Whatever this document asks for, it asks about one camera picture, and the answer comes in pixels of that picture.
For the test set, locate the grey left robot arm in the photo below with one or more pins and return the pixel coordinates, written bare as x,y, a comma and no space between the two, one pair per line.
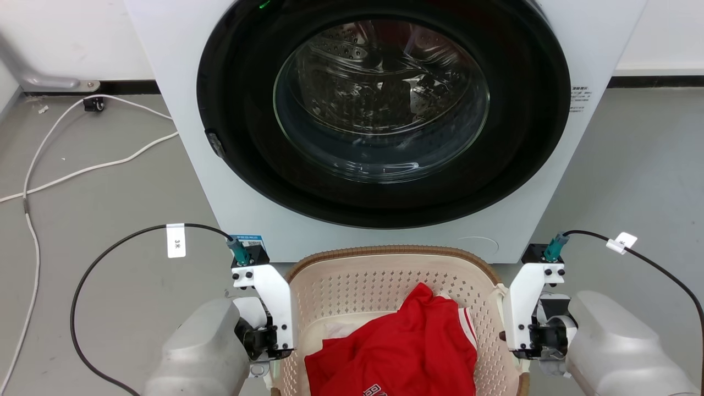
198,352

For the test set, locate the red shirt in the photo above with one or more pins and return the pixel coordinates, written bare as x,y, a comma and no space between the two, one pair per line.
407,352

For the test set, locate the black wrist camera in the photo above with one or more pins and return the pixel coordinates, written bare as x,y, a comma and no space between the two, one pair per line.
258,256
533,254

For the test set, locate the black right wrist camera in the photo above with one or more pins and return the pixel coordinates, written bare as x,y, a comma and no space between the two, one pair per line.
533,254

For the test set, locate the white garment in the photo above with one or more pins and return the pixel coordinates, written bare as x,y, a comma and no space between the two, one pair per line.
338,330

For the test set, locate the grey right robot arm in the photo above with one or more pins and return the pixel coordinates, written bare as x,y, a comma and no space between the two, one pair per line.
621,346

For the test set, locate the white right camera bracket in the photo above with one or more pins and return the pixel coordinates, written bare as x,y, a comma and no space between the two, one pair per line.
522,297

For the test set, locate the beige perforated laundry basket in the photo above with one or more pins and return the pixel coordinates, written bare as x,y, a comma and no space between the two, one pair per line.
352,286

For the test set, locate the black round washer door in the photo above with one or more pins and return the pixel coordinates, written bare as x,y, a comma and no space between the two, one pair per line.
242,170

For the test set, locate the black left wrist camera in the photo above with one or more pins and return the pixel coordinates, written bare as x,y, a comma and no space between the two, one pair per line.
258,256

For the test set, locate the text sticker on washer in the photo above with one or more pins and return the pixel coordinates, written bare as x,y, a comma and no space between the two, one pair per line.
580,99

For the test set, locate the grey metal floor bracket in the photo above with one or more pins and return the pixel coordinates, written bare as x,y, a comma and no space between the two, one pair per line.
38,80

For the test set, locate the white left camera bracket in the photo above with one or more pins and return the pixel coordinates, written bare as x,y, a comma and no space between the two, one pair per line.
272,291

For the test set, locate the white camera bracket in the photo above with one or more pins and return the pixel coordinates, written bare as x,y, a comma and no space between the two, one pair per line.
272,291
522,297

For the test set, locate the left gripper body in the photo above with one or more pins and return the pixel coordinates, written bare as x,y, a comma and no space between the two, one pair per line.
258,335

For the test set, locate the white front-load washing machine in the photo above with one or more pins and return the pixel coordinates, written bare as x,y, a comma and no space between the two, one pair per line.
181,60

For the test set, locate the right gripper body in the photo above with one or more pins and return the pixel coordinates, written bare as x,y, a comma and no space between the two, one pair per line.
550,333

